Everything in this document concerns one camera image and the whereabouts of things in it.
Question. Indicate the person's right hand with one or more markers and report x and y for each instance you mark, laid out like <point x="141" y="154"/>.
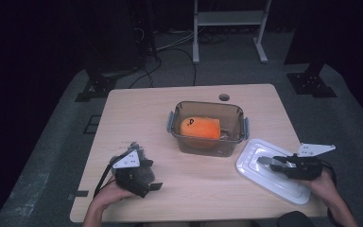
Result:
<point x="324" y="189"/>

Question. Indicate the white metal stand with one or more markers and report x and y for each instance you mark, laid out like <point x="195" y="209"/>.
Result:
<point x="230" y="18"/>

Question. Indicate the round table grommet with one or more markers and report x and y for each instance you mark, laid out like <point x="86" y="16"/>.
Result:
<point x="224" y="97"/>

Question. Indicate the black stand with base plate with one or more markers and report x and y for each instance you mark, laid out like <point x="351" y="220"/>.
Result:
<point x="310" y="83"/>
<point x="99" y="85"/>

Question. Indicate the black tape strip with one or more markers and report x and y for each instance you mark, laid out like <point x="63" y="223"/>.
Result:
<point x="82" y="193"/>

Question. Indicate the person's left hand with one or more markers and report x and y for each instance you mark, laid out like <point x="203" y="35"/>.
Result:
<point x="112" y="197"/>

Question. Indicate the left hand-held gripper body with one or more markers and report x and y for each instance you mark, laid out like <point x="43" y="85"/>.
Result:
<point x="130" y="179"/>

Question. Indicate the clear brown storage box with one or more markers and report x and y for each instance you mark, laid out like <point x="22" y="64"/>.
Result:
<point x="208" y="148"/>

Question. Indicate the dark equipment stand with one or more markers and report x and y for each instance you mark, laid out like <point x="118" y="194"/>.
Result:
<point x="146" y="38"/>

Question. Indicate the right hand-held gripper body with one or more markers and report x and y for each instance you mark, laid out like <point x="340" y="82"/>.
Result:
<point x="305" y="168"/>

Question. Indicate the orange plush toy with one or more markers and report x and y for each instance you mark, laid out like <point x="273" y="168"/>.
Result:
<point x="200" y="129"/>

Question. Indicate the white box lid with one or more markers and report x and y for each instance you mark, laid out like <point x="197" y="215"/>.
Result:
<point x="264" y="183"/>

